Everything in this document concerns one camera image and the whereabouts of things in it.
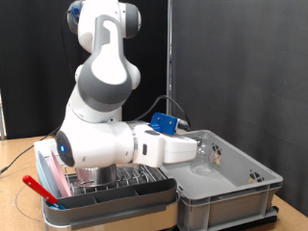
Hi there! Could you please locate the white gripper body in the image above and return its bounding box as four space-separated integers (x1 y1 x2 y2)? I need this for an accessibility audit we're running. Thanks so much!
133 123 198 168

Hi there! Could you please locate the white box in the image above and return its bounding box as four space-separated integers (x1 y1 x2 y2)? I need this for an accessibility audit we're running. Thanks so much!
33 138 59 161

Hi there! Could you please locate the blue utensil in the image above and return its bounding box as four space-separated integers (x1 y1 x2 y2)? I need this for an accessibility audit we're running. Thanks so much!
47 202 67 212

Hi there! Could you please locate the metal cup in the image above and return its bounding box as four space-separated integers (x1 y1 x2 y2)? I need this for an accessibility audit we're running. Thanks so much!
75 165 118 188

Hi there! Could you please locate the red handled utensil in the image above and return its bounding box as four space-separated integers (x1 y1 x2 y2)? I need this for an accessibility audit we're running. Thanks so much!
22 174 61 206

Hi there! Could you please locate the grey cutlery holder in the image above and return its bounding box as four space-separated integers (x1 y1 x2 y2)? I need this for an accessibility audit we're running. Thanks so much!
42 178 178 219

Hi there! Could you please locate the clear wine glass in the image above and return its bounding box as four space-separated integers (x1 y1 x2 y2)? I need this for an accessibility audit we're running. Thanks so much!
191 130 216 176

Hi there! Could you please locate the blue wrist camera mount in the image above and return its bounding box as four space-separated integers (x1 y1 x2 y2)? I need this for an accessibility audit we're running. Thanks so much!
149 112 191 137

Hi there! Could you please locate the grey plastic crate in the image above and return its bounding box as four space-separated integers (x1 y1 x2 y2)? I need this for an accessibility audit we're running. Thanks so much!
159 129 284 231

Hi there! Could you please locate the black camera cable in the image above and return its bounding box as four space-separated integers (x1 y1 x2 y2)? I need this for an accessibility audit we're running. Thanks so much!
0 6 192 174

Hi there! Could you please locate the dish drying rack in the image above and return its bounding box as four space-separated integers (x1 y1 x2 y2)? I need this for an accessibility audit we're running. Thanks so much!
40 160 181 231

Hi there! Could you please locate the black platform under crate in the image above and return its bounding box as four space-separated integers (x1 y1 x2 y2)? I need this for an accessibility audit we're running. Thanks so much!
179 214 279 231

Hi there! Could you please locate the metal frame post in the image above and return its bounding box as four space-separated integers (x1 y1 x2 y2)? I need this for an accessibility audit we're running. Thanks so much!
0 90 7 141

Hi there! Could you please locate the blue cable clip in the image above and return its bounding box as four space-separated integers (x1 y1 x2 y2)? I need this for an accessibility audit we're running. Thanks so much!
70 4 82 26

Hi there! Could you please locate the metal wire dish rack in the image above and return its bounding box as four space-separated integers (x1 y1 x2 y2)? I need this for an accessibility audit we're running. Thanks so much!
42 150 167 198

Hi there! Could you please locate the vertical metal pole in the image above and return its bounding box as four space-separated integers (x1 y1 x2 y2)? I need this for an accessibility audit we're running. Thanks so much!
166 0 174 116

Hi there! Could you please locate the pink plate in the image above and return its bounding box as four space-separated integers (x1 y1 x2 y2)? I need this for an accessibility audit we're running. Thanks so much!
47 149 73 197

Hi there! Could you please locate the light blue plate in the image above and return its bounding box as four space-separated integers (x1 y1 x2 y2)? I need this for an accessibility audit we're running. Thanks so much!
36 150 62 200

